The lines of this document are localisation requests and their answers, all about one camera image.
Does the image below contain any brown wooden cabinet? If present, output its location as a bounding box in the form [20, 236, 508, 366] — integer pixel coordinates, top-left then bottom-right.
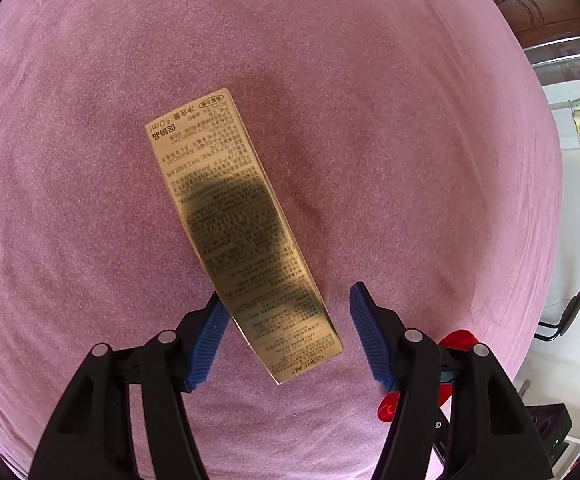
[487, 0, 580, 51]

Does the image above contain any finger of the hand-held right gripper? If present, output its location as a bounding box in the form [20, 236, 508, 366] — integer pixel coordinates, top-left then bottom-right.
[432, 360, 456, 461]

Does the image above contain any red snack packet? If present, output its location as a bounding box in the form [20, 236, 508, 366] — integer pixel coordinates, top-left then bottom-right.
[376, 329, 476, 423]

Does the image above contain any gold cosmetic box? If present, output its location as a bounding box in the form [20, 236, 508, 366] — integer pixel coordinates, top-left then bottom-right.
[145, 87, 345, 386]

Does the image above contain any pink bed sheet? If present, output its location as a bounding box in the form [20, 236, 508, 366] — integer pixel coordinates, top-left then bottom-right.
[0, 0, 566, 480]

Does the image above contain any black chair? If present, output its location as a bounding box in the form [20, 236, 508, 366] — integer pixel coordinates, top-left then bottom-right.
[537, 289, 580, 343]

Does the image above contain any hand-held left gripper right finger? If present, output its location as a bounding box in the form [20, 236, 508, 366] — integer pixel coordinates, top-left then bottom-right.
[349, 281, 556, 480]

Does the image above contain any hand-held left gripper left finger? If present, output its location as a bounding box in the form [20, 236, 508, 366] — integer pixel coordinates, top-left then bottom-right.
[29, 290, 231, 480]

